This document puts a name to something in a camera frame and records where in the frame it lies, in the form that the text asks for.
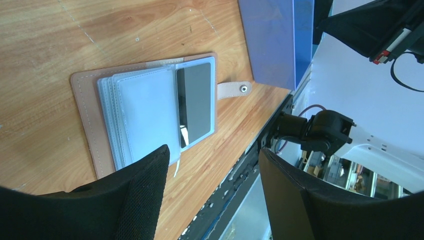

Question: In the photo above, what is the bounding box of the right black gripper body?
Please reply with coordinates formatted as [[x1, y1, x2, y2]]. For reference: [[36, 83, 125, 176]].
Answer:
[[317, 0, 424, 65]]

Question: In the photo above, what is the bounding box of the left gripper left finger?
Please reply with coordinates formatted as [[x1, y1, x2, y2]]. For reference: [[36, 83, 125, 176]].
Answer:
[[0, 145, 170, 240]]

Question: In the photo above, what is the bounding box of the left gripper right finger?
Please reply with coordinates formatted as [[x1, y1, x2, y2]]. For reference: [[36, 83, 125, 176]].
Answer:
[[258, 148, 424, 240]]

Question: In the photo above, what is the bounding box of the blue plastic box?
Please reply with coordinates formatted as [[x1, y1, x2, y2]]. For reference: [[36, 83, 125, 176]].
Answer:
[[238, 0, 315, 91]]

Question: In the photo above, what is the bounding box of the black credit card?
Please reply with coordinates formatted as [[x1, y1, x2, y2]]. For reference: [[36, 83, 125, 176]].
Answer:
[[175, 62, 214, 151]]

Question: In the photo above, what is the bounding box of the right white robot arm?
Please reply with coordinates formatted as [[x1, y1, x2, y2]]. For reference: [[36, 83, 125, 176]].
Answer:
[[282, 0, 424, 193]]

